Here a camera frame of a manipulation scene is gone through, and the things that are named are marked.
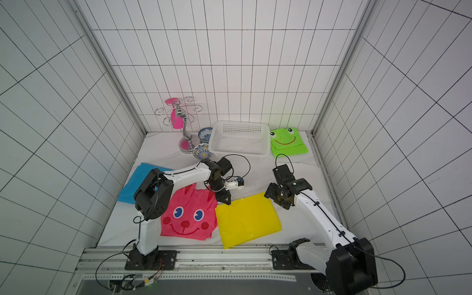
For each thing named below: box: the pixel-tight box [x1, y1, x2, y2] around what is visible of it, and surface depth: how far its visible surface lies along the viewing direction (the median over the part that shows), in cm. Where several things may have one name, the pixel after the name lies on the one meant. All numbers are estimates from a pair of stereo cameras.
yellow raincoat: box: [215, 192, 283, 250], surface depth 84 cm
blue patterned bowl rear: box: [197, 126, 213, 144], surface depth 118 cm
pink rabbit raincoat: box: [160, 183, 218, 241], surface depth 85 cm
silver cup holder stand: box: [154, 96, 204, 154], surface depth 97 cm
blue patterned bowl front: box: [192, 143, 213, 160], surface depth 109 cm
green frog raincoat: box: [269, 127, 309, 157], surface depth 116 cm
